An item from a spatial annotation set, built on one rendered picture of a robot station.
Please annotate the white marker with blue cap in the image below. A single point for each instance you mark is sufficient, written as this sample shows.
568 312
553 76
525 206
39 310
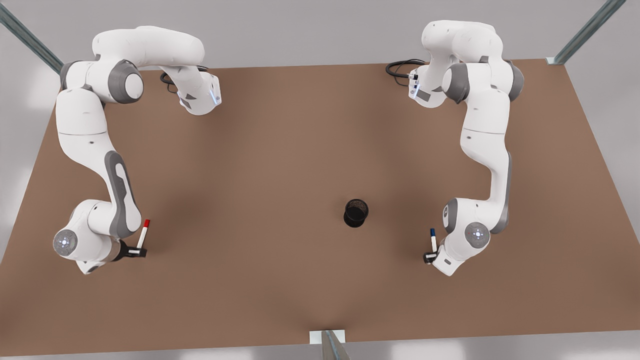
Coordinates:
433 240

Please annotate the black mesh pen cup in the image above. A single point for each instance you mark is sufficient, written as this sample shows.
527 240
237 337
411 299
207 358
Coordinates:
356 212

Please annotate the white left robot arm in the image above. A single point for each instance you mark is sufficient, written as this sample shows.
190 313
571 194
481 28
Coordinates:
482 115

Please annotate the silver frame post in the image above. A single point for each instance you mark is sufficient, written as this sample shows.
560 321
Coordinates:
27 37
330 342
587 31

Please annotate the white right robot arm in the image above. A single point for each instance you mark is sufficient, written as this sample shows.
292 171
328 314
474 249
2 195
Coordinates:
82 120

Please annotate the white marker with red cap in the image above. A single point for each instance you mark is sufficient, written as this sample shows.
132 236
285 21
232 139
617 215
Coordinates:
143 233

